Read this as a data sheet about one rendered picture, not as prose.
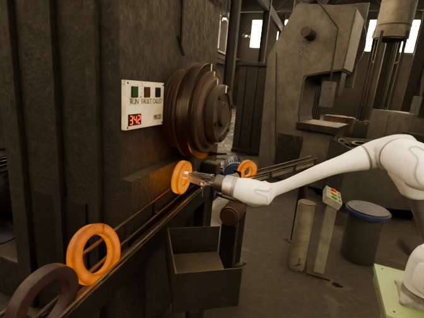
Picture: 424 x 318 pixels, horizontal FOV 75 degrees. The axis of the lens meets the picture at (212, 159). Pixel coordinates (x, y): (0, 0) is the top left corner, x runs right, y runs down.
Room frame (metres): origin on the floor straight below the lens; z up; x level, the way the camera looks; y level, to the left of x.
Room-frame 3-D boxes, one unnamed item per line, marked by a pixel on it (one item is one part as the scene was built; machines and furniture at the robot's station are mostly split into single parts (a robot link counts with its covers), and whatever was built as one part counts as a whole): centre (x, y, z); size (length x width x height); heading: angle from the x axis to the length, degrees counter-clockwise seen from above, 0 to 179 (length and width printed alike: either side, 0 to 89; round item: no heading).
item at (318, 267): (1.81, -0.85, 0.31); 0.24 x 0.16 x 0.62; 160
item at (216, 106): (1.39, -0.02, 1.11); 0.28 x 0.06 x 0.28; 160
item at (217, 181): (1.17, -0.02, 0.83); 0.09 x 0.08 x 0.07; 70
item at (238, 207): (1.68, -0.17, 0.27); 0.22 x 0.13 x 0.53; 160
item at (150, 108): (1.14, 0.29, 1.15); 0.26 x 0.02 x 0.18; 160
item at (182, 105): (1.42, 0.07, 1.11); 0.47 x 0.06 x 0.47; 160
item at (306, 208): (1.82, -0.69, 0.26); 0.12 x 0.12 x 0.52
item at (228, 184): (1.15, -0.09, 0.83); 0.09 x 0.06 x 0.09; 160
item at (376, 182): (3.28, -1.98, 0.39); 1.03 x 0.83 x 0.77; 85
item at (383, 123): (4.64, -3.06, 0.55); 1.10 x 0.53 x 1.10; 0
